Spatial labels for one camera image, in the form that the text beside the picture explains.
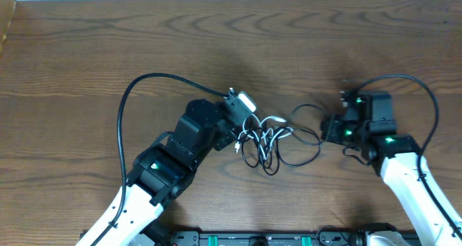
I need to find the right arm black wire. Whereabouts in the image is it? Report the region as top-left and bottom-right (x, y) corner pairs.
(352, 74), (462, 236)

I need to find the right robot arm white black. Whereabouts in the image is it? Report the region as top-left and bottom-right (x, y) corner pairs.
(321, 91), (461, 245)

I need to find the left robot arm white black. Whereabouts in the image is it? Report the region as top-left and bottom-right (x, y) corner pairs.
(78, 92), (256, 245)

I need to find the black usb cable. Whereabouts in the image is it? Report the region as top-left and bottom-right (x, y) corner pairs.
(240, 103), (323, 177)

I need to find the white usb cable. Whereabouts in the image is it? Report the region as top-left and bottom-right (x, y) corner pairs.
(233, 114), (294, 161)

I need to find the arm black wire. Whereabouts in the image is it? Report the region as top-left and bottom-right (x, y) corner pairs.
(352, 74), (462, 236)
(90, 72), (230, 246)

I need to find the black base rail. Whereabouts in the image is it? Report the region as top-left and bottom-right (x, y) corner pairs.
(168, 224), (395, 246)

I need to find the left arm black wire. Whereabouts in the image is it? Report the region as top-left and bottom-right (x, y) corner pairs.
(90, 72), (230, 246)

